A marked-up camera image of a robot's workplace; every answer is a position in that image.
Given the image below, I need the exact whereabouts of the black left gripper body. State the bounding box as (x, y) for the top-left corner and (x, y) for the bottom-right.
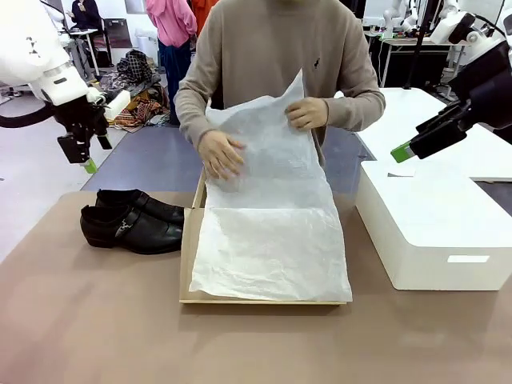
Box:
(55, 102), (110, 139)

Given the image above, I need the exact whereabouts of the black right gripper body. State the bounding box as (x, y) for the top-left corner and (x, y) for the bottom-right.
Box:
(459, 79), (512, 130)

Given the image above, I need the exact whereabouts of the black leather shoe with buckle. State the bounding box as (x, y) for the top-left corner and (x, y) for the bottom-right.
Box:
(79, 204), (186, 256)

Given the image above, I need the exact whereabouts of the white tissue paper sheet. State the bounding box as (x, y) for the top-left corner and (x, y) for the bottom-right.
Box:
(187, 68), (354, 303)

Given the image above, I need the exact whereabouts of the person's right forearm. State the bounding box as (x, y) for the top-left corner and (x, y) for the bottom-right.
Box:
(174, 87), (219, 147)

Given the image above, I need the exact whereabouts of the person's left forearm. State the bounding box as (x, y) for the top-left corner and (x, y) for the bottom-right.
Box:
(322, 88), (387, 132)

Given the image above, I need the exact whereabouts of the white foam box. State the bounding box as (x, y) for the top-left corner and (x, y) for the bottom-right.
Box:
(354, 159), (512, 292)

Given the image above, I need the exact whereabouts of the cardboard shoe box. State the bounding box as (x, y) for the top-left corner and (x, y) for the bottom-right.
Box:
(178, 167), (347, 307)

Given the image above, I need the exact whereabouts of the person's right hand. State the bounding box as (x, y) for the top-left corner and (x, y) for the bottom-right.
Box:
(197, 131), (246, 181)

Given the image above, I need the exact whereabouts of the person's left hand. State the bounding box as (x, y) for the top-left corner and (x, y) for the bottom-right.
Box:
(284, 97), (330, 131)

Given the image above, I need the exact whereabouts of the white table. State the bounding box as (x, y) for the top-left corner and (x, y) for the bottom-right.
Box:
(334, 86), (512, 182)

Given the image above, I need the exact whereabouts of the pile of patterned clothes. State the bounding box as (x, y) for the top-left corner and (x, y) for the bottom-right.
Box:
(90, 48), (172, 134)

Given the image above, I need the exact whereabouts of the background work table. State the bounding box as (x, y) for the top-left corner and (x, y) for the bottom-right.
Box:
(378, 34), (473, 89)

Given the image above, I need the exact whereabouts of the grey background desk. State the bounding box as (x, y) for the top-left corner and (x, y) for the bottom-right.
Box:
(58, 27), (102, 81)

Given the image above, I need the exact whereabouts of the black stand pole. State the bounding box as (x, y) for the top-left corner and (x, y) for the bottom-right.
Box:
(402, 0), (438, 90)

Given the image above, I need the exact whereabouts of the dark chair back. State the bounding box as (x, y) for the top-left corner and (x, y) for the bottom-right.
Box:
(102, 18), (133, 50)

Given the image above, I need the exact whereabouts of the white waste bin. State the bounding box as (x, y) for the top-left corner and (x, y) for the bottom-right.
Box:
(136, 28), (160, 55)

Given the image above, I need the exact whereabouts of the person in black clothes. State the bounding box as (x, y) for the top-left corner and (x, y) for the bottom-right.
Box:
(66, 0), (104, 31)

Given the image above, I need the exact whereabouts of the person in pink hoodie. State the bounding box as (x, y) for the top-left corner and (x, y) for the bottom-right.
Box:
(146, 0), (198, 127)

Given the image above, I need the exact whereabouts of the person in orange top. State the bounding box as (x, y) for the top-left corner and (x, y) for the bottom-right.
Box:
(190, 0), (222, 39)

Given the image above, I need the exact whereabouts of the person in beige sweater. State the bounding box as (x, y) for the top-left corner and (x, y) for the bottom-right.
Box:
(174, 0), (387, 171)

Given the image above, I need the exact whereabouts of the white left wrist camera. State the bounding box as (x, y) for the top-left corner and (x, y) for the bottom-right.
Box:
(104, 90), (132, 120)

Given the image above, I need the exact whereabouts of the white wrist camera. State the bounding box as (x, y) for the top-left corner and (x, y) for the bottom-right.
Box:
(430, 11), (478, 45)
(104, 90), (132, 120)

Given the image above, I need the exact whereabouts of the black left arm hose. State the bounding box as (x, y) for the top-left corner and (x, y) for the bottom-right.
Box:
(0, 104), (58, 130)

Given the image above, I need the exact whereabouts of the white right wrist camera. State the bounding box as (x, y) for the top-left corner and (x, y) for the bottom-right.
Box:
(430, 11), (478, 45)

